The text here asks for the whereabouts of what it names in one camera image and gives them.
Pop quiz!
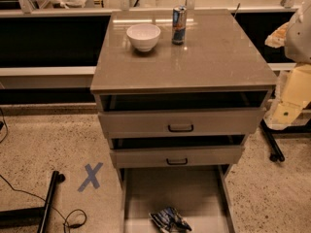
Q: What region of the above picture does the blue chip bag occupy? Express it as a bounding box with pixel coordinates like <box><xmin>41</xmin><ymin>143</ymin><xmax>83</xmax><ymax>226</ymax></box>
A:
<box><xmin>149</xmin><ymin>207</ymin><xmax>191</xmax><ymax>233</ymax></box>

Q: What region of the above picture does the black top drawer handle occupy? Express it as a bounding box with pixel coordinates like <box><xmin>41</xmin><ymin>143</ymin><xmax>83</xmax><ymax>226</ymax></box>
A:
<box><xmin>167</xmin><ymin>124</ymin><xmax>194</xmax><ymax>133</ymax></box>

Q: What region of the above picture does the black stand leg left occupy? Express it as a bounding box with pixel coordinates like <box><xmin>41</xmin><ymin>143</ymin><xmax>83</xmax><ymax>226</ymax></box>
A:
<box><xmin>0</xmin><ymin>171</ymin><xmax>65</xmax><ymax>233</ymax></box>

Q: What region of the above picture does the black drawer handle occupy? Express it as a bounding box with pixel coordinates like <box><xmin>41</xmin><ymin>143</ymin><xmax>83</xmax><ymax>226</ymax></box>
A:
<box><xmin>166</xmin><ymin>158</ymin><xmax>189</xmax><ymax>166</ymax></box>
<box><xmin>167</xmin><ymin>124</ymin><xmax>194</xmax><ymax>133</ymax></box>

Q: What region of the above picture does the black cable on floor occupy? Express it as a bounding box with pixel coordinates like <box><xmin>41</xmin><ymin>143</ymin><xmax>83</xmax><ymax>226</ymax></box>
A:
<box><xmin>0</xmin><ymin>174</ymin><xmax>87</xmax><ymax>233</ymax></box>

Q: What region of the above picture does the blue silver energy drink can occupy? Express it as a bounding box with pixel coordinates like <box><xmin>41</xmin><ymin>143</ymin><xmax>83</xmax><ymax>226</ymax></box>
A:
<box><xmin>172</xmin><ymin>6</ymin><xmax>187</xmax><ymax>45</ymax></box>

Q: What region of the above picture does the white ceramic bowl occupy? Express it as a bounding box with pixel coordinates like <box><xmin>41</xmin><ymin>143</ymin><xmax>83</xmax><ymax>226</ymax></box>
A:
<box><xmin>126</xmin><ymin>23</ymin><xmax>161</xmax><ymax>51</ymax></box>

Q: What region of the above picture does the grey drawer cabinet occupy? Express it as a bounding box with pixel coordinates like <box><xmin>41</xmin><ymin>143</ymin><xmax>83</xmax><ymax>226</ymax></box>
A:
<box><xmin>89</xmin><ymin>9</ymin><xmax>278</xmax><ymax>233</ymax></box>

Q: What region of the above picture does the bottom grey open drawer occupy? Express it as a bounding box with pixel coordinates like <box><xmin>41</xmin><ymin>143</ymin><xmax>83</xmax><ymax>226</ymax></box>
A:
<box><xmin>121</xmin><ymin>166</ymin><xmax>236</xmax><ymax>233</ymax></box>

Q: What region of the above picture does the top grey drawer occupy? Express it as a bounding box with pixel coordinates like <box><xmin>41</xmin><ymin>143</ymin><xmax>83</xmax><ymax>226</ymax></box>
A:
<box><xmin>98</xmin><ymin>109</ymin><xmax>265</xmax><ymax>139</ymax></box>

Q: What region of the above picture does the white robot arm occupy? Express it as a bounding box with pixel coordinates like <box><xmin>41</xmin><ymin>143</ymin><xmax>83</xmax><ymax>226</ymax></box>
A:
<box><xmin>264</xmin><ymin>0</ymin><xmax>311</xmax><ymax>130</ymax></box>

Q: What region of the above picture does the blue tape X mark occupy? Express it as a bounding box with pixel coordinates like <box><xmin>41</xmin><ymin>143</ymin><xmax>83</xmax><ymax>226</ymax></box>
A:
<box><xmin>78</xmin><ymin>162</ymin><xmax>103</xmax><ymax>192</ymax></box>

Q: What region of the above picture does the middle grey drawer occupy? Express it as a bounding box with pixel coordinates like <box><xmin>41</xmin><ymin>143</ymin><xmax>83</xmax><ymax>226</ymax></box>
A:
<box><xmin>110</xmin><ymin>146</ymin><xmax>244</xmax><ymax>169</ymax></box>

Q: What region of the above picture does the black stand leg right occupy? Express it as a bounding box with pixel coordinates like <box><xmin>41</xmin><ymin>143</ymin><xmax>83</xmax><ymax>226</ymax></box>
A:
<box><xmin>260</xmin><ymin>119</ymin><xmax>311</xmax><ymax>162</ymax></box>

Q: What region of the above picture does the black stand leg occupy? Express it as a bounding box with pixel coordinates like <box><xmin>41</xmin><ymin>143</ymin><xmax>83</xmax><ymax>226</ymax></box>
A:
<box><xmin>0</xmin><ymin>171</ymin><xmax>65</xmax><ymax>233</ymax></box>
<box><xmin>260</xmin><ymin>119</ymin><xmax>311</xmax><ymax>162</ymax></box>

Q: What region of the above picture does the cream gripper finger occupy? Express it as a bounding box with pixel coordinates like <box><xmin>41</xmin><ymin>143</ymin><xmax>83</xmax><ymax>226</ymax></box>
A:
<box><xmin>264</xmin><ymin>22</ymin><xmax>289</xmax><ymax>49</ymax></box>

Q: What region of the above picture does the black middle drawer handle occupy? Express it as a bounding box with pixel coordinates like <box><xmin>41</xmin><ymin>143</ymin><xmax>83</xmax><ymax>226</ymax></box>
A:
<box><xmin>166</xmin><ymin>158</ymin><xmax>189</xmax><ymax>166</ymax></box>

